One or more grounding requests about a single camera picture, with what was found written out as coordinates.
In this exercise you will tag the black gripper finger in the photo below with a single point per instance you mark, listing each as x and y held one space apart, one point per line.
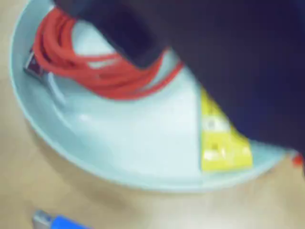
124 28
250 66

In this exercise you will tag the light green round plate bowl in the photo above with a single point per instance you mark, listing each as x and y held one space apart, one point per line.
143 143

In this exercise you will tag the yellow stick packet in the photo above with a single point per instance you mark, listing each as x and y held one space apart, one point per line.
221 148

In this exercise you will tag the white marker with red cap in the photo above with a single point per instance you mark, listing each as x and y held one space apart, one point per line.
298 159

